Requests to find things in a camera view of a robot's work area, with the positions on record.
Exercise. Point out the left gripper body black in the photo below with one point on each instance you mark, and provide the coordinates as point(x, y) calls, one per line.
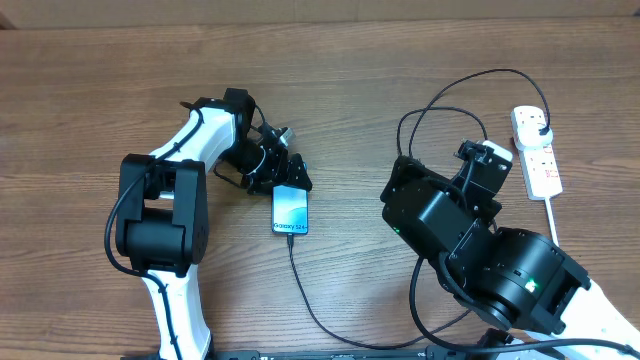
point(259, 166)

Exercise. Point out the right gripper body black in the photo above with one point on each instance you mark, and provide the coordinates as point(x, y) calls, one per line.
point(410, 167)

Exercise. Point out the blue smartphone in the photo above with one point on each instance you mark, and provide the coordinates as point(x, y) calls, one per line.
point(290, 210)

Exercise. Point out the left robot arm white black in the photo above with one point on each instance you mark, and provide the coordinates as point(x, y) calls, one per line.
point(158, 229)

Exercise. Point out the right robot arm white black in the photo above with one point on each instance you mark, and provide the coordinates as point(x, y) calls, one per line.
point(511, 278)

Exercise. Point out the white charger plug adapter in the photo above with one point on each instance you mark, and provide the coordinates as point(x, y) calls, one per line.
point(530, 137)

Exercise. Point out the white power strip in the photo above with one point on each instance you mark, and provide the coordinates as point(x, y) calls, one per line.
point(539, 166)

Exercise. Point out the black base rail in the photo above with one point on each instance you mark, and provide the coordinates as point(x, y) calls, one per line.
point(429, 353)

